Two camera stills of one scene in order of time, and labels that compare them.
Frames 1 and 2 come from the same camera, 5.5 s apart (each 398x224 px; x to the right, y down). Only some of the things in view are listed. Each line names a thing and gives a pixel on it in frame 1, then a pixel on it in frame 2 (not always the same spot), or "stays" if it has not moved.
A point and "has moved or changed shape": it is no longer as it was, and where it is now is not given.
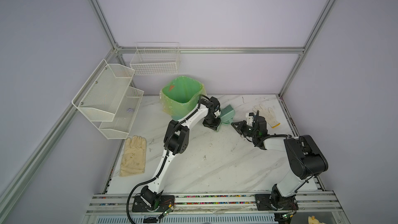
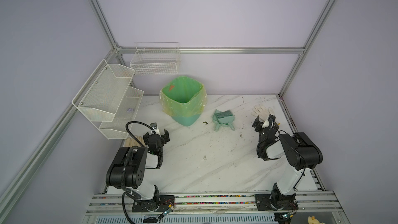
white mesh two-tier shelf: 109,100 stays
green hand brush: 227,113 has moved or changed shape
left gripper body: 210,121 -> 162,140
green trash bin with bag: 181,97 stays
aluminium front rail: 309,201 stays
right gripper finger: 255,117 -> 257,124
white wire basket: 155,58 stays
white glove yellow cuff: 268,114 stays
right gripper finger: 239,125 -> 271,119
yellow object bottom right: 312,220 stays
